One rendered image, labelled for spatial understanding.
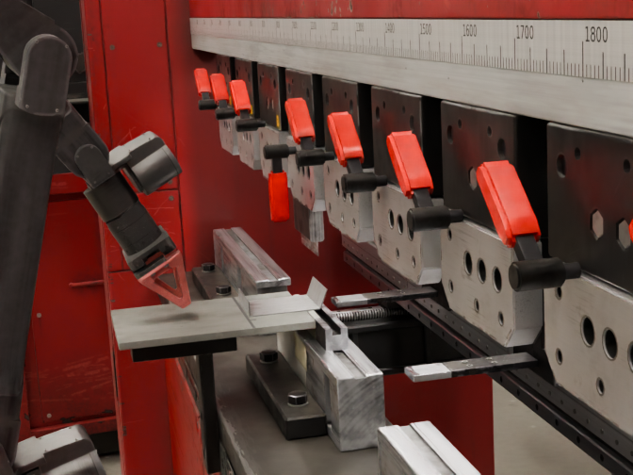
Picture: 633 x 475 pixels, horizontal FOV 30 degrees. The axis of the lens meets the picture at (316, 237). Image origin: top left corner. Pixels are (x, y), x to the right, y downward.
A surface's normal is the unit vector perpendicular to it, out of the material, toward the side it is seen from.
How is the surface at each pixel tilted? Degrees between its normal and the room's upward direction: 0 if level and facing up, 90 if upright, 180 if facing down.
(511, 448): 0
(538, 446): 0
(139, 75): 90
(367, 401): 90
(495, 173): 39
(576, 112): 90
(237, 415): 0
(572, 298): 90
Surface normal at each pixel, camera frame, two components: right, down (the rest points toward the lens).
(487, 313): -0.97, 0.09
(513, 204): 0.11, -0.65
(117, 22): 0.23, 0.18
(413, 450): -0.05, -0.98
